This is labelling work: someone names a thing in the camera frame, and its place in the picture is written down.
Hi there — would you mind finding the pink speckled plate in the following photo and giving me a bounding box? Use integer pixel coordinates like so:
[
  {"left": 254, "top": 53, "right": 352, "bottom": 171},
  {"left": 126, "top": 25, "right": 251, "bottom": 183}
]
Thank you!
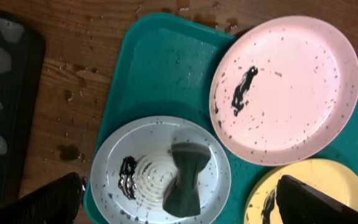
[{"left": 209, "top": 16, "right": 358, "bottom": 166}]

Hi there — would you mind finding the teal plastic tray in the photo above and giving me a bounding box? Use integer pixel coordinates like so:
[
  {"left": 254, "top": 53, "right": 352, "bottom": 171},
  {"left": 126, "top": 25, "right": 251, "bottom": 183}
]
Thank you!
[{"left": 93, "top": 13, "right": 358, "bottom": 223}]

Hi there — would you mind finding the yellow-green speckled plate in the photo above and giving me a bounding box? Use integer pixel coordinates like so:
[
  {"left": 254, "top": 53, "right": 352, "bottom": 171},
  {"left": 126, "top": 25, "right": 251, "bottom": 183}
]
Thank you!
[{"left": 244, "top": 159, "right": 358, "bottom": 224}]

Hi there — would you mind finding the light blue speckled plate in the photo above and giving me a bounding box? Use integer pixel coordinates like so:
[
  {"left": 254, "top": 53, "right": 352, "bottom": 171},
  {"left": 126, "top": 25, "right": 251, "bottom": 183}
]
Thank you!
[{"left": 84, "top": 116, "right": 231, "bottom": 223}]

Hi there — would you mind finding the black water basin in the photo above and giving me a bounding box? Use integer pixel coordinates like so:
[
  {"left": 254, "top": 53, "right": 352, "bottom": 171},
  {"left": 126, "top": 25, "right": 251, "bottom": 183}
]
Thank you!
[{"left": 0, "top": 10, "right": 46, "bottom": 208}]

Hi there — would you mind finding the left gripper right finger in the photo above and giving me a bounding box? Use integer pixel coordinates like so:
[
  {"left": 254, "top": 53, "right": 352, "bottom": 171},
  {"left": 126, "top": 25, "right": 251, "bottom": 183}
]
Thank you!
[{"left": 276, "top": 175, "right": 358, "bottom": 224}]

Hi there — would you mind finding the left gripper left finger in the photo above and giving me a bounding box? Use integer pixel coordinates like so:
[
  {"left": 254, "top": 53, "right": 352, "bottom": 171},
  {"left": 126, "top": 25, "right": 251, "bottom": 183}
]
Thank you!
[{"left": 0, "top": 172, "right": 83, "bottom": 224}]

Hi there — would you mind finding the green scrub sponge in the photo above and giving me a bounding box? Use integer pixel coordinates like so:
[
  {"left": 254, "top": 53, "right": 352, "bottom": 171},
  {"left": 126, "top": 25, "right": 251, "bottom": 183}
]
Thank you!
[{"left": 162, "top": 142, "right": 211, "bottom": 218}]

